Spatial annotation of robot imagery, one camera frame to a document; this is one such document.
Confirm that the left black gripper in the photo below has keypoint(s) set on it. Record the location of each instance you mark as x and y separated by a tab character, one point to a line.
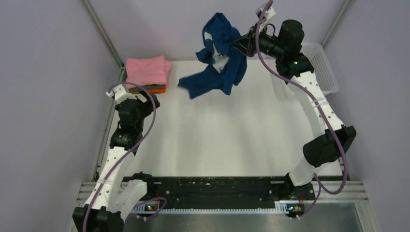
148	105

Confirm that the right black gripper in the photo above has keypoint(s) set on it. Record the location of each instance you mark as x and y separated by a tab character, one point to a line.
261	34

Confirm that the navy blue printed t-shirt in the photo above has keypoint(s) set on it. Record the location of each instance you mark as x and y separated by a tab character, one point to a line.
225	65

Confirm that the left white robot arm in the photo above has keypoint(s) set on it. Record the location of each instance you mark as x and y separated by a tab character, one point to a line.
108	205

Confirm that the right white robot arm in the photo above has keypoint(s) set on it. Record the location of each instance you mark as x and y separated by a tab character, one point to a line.
331	137

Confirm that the orange folded t-shirt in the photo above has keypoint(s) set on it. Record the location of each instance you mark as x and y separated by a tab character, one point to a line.
155	90

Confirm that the grey folded t-shirt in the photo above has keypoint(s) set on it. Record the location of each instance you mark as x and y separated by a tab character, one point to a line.
154	86

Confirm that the pink folded t-shirt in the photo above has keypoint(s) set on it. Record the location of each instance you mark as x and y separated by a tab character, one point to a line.
148	71

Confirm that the white plastic basket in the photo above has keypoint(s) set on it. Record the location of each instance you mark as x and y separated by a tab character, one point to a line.
326	77

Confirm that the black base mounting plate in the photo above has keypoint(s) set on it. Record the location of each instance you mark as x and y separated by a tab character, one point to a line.
219	202

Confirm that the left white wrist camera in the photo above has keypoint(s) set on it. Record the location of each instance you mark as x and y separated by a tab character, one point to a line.
120	93

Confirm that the right vertical metal post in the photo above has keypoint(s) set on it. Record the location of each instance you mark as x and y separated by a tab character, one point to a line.
340	15

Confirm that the vertical metal post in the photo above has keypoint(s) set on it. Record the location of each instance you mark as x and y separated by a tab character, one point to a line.
88	7
340	15

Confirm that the left vertical metal post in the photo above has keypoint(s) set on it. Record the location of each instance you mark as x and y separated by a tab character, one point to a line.
88	7

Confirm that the white slotted cable duct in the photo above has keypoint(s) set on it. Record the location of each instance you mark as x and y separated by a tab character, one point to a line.
278	209

